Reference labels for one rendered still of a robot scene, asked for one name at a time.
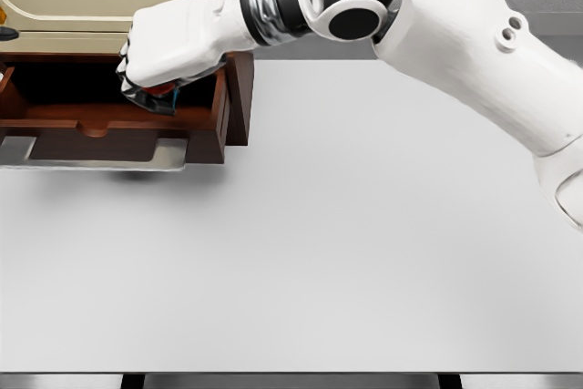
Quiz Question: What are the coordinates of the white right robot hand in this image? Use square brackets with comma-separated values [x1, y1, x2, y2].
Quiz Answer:
[115, 0, 230, 104]

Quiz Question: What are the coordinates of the red and black switch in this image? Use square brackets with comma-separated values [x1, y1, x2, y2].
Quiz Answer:
[128, 81, 179, 117]

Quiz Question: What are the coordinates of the brown drawer with metal handle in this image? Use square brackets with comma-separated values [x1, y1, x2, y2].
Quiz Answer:
[0, 54, 231, 172]

